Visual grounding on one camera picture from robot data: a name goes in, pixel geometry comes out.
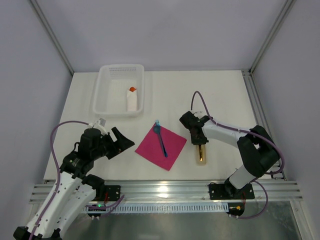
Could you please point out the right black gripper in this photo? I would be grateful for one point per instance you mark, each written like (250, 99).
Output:
(199, 139)

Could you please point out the left aluminium frame post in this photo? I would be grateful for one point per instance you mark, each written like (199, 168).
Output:
(34, 4)

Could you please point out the right controller board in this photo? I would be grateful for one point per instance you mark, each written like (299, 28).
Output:
(235, 209)

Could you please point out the white rolled napkin bundle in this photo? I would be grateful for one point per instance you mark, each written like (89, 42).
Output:
(131, 101)

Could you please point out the left controller board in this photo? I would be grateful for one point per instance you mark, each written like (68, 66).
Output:
(95, 211)

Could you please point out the right aluminium frame post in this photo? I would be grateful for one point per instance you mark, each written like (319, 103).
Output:
(274, 30)

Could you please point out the right aluminium side rail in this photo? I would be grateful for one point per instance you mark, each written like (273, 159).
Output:
(260, 117)

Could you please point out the white plastic basket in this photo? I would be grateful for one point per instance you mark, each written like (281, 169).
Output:
(110, 92)

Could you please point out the controller board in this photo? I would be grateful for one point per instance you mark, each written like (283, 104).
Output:
(95, 211)
(235, 209)

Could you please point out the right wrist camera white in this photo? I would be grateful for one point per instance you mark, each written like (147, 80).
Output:
(198, 112)

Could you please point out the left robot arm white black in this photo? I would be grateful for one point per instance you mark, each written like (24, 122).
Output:
(74, 187)

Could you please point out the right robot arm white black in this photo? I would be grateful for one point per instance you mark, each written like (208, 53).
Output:
(257, 151)

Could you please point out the pink paper napkin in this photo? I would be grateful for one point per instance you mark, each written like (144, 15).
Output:
(150, 148)

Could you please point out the beige wooden utensil tray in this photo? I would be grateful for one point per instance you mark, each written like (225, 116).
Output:
(196, 157)

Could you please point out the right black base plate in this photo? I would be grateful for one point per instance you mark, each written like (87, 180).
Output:
(222, 191)

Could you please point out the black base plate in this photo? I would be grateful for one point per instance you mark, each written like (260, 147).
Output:
(109, 193)
(222, 191)

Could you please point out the aluminium frame post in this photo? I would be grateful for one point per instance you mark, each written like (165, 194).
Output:
(34, 4)
(274, 30)

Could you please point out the orange utensil tip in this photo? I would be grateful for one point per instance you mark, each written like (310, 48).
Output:
(132, 89)

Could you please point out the white slotted cable duct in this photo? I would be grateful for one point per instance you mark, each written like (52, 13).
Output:
(168, 208)

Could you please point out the gold metal knife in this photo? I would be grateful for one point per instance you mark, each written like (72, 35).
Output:
(201, 154)

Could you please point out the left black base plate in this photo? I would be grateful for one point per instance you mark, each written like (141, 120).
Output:
(109, 193)

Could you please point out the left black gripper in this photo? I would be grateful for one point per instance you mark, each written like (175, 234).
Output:
(111, 144)

